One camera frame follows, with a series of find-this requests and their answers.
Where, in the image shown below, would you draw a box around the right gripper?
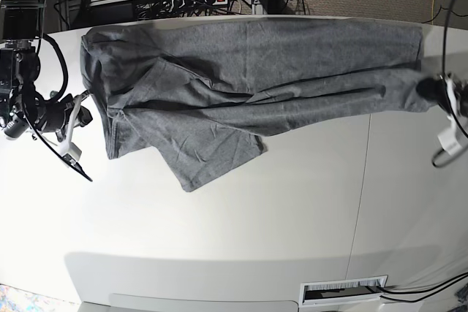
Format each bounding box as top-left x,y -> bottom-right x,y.
31,102 -> 93,135

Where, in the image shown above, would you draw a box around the grey T-shirt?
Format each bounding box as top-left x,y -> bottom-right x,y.
80,18 -> 433,192

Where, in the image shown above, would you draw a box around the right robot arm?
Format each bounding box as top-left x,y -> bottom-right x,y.
1,0 -> 92,141

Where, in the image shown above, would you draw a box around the black power strip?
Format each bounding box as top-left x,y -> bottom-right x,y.
135,0 -> 235,12

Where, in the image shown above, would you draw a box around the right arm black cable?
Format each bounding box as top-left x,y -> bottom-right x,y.
21,32 -> 94,183

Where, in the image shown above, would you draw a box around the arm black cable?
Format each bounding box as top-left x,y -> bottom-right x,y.
21,32 -> 94,183
431,0 -> 468,169

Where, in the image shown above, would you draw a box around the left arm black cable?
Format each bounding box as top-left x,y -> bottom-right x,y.
431,0 -> 468,169

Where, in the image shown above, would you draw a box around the black cables at table edge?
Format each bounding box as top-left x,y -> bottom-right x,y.
378,271 -> 468,304

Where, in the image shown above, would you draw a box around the table cable grommet slot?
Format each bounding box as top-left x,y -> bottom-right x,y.
298,275 -> 388,308

